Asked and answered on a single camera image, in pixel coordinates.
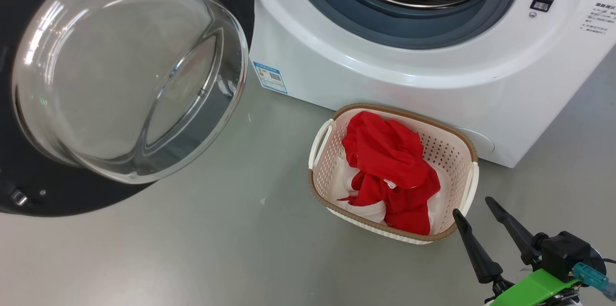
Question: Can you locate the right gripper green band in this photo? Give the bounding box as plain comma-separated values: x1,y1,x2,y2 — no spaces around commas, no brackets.
452,197,579,306

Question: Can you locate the red garment with white trim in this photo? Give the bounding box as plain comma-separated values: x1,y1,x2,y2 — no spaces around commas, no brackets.
337,111,448,237

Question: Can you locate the dark round glass washer door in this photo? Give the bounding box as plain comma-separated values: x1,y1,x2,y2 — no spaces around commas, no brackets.
0,0,256,217

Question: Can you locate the cream perforated laundry basket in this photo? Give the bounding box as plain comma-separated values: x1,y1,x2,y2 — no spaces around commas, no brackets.
308,103,480,245

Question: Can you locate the white front-load washing machine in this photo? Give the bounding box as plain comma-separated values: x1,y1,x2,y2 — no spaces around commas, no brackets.
231,0,616,168

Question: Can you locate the grey rubber door gasket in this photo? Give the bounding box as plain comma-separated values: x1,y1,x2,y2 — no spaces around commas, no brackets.
283,0,524,50

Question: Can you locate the blue energy label sticker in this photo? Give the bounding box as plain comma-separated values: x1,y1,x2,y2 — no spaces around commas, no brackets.
253,61,288,95

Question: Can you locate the teal right camera connector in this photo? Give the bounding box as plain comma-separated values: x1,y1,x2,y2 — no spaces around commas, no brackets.
573,262,616,302

